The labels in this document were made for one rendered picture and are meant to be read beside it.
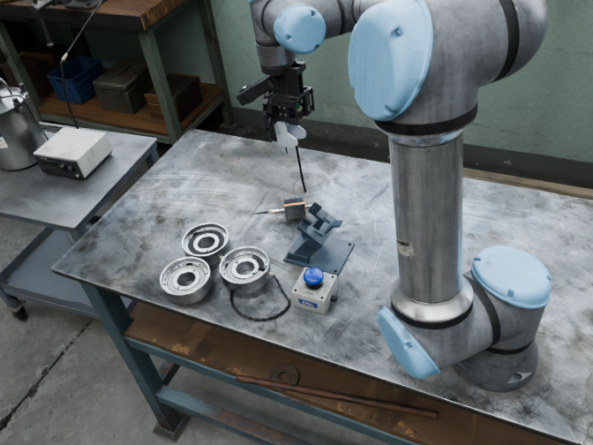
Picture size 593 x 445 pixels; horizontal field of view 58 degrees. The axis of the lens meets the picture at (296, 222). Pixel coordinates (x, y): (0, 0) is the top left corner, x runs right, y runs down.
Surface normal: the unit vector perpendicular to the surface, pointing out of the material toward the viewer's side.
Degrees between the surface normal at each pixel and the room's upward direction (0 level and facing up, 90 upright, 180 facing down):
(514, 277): 7
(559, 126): 90
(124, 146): 0
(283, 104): 87
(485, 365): 73
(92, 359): 0
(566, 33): 90
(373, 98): 80
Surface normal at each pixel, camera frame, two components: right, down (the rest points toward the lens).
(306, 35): 0.40, 0.54
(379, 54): -0.92, 0.23
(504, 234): -0.10, -0.73
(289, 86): -0.50, 0.58
